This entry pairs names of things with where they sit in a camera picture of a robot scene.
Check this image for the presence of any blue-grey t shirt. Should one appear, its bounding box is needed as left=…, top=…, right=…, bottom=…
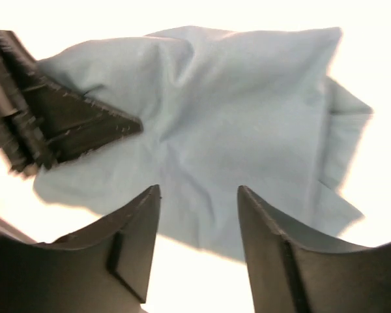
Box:
left=34, top=26, right=372, bottom=260

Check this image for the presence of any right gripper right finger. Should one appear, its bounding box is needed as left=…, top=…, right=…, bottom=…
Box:
left=237, top=186, right=391, bottom=313

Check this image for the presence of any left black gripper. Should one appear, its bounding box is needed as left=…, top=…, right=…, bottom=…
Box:
left=0, top=30, right=143, bottom=175

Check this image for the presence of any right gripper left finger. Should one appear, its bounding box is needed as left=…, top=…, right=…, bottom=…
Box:
left=0, top=185, right=160, bottom=312

